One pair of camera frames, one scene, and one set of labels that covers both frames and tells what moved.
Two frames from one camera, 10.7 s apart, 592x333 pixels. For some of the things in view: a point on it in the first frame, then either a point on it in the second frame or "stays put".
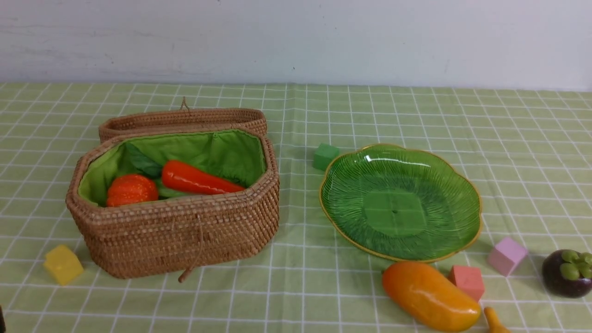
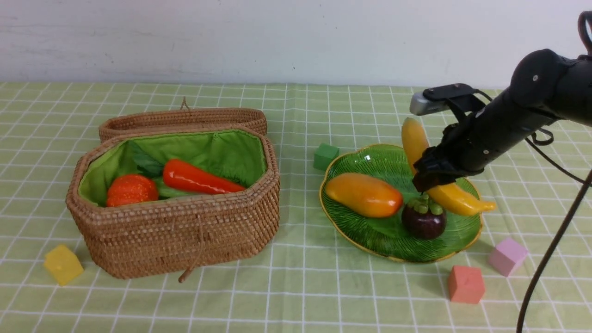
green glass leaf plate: (399, 204) stays put
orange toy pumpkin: (131, 188) stays put
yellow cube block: (63, 264) stays put
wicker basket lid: (184, 119) stays put
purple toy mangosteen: (567, 273) → (423, 219)
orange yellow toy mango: (430, 299) → (364, 195)
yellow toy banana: (495, 326) → (455, 197)
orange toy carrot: (183, 177) stays put
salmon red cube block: (468, 278) stays put
